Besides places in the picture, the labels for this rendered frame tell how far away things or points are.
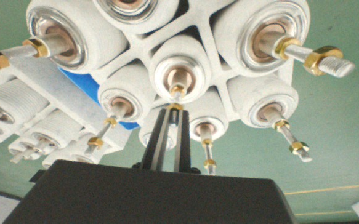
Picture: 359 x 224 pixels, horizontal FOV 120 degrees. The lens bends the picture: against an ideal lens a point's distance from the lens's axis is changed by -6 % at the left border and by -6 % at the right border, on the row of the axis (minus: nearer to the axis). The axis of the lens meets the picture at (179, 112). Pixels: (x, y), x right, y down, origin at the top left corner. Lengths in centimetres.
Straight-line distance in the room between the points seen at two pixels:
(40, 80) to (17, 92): 5
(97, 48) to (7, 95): 31
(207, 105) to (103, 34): 20
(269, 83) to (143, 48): 23
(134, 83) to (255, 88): 20
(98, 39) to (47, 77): 30
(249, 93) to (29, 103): 51
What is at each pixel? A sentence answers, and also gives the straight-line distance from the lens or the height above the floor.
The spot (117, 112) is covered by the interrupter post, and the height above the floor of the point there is 28.
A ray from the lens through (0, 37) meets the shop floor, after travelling 79.
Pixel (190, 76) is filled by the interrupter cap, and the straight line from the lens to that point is 17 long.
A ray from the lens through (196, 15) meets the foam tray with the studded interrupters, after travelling 23.
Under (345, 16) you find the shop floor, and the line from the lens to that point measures 59.
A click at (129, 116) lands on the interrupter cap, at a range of 24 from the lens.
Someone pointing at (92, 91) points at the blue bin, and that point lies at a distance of 48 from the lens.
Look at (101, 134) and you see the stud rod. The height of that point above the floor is 32.
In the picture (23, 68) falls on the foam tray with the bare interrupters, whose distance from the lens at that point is 48.
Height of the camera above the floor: 41
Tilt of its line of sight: 50 degrees down
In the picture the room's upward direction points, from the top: 174 degrees counter-clockwise
